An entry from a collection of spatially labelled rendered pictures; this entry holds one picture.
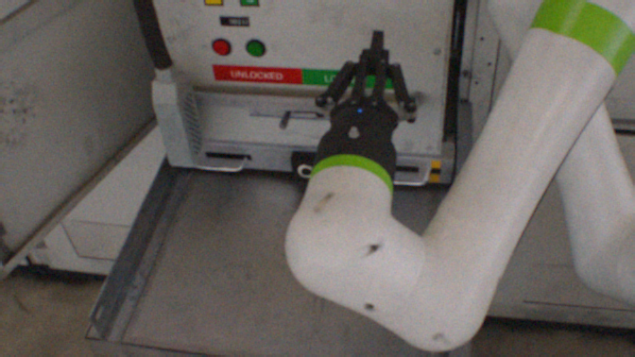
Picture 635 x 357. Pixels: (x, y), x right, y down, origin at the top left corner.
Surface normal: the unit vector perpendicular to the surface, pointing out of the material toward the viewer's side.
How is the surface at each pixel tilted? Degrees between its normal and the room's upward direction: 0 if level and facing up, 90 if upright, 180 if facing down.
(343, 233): 28
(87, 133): 90
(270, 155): 90
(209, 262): 0
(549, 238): 90
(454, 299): 43
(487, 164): 35
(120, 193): 90
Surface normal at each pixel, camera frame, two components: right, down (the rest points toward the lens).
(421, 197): -0.06, -0.71
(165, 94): -0.18, 0.26
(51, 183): 0.89, 0.29
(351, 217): 0.12, -0.53
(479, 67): -0.16, 0.70
